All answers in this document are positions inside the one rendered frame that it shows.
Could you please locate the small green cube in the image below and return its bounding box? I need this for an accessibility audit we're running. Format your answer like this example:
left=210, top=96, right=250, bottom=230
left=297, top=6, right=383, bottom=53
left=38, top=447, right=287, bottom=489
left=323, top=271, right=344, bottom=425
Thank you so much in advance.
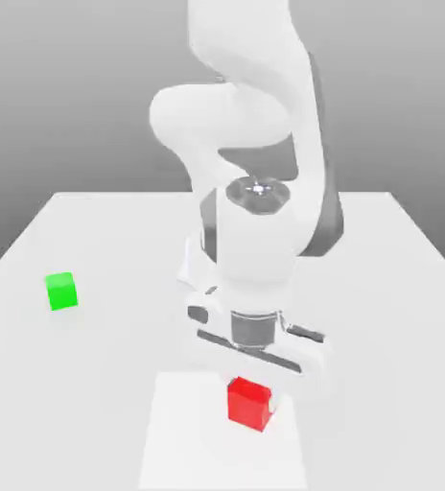
left=44, top=270, right=80, bottom=312

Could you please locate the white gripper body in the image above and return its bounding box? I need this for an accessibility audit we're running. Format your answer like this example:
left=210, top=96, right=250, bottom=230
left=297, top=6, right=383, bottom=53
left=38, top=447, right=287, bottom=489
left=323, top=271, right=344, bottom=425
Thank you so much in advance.
left=191, top=328, right=332, bottom=389

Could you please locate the small red cube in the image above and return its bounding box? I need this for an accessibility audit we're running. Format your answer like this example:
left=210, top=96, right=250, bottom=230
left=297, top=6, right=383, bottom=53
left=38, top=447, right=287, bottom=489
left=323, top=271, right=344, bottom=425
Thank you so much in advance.
left=226, top=376, right=276, bottom=433

